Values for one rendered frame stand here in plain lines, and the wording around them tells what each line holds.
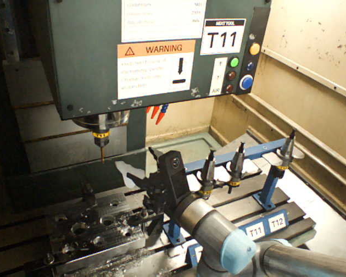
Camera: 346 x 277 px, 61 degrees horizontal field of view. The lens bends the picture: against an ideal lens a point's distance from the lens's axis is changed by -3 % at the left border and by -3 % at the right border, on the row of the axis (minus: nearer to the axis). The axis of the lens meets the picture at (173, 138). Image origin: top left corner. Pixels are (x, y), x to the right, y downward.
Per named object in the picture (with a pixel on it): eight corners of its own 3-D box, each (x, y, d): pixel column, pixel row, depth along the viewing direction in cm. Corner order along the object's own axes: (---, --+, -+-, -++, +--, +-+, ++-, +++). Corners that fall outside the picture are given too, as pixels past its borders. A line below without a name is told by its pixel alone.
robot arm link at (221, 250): (228, 286, 56) (238, 262, 51) (188, 247, 62) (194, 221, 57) (252, 261, 60) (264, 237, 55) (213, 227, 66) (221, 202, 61)
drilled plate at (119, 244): (144, 246, 102) (145, 237, 99) (57, 275, 90) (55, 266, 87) (122, 200, 118) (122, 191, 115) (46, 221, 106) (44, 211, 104)
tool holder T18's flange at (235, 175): (239, 166, 101) (240, 160, 99) (247, 178, 96) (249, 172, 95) (222, 168, 99) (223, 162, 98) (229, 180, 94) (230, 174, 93)
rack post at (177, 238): (186, 242, 109) (197, 183, 93) (173, 247, 107) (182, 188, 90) (174, 222, 116) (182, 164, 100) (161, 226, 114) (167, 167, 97)
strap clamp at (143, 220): (162, 232, 112) (165, 205, 104) (129, 243, 107) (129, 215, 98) (158, 225, 115) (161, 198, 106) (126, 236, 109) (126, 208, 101)
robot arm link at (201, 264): (245, 290, 66) (259, 265, 60) (199, 299, 64) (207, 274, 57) (233, 259, 73) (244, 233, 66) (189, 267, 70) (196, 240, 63)
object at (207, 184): (206, 172, 97) (207, 166, 95) (219, 183, 93) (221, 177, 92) (191, 179, 93) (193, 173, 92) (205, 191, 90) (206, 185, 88)
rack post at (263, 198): (275, 208, 127) (297, 153, 110) (266, 211, 125) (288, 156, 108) (261, 192, 134) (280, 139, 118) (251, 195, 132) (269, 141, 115)
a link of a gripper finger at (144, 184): (123, 181, 67) (157, 196, 65) (123, 176, 66) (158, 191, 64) (133, 169, 71) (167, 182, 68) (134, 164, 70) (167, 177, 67)
